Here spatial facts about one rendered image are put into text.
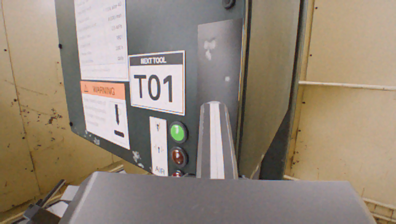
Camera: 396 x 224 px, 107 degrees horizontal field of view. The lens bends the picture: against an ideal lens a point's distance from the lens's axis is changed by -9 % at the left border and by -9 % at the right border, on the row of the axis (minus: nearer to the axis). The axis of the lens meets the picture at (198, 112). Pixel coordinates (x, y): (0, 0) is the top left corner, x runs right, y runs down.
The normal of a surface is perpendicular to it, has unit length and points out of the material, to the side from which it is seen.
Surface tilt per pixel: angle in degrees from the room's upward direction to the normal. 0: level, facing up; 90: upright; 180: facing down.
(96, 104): 90
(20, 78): 90
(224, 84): 90
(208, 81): 90
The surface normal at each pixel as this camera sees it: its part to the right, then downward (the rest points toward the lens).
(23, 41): 0.84, 0.14
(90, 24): -0.55, 0.18
